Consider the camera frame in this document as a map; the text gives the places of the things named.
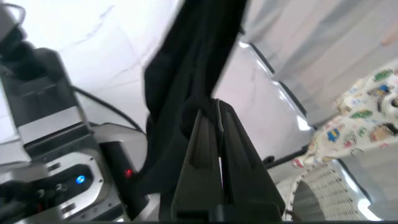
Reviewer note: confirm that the black garment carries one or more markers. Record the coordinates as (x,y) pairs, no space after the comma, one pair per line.
(186,62)

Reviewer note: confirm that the cream printed garment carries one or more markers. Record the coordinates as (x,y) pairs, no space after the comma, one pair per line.
(357,124)

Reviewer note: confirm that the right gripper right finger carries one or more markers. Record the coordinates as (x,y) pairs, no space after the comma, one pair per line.
(248,186)

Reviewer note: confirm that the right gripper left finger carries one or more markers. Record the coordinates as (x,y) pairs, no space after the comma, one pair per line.
(199,180)

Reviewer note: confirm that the white curtain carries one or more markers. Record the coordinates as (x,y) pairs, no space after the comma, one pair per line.
(311,37)

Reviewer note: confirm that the white laundry basket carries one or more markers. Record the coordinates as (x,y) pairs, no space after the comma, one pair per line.
(326,193)

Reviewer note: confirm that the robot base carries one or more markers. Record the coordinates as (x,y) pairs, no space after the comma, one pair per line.
(53,130)

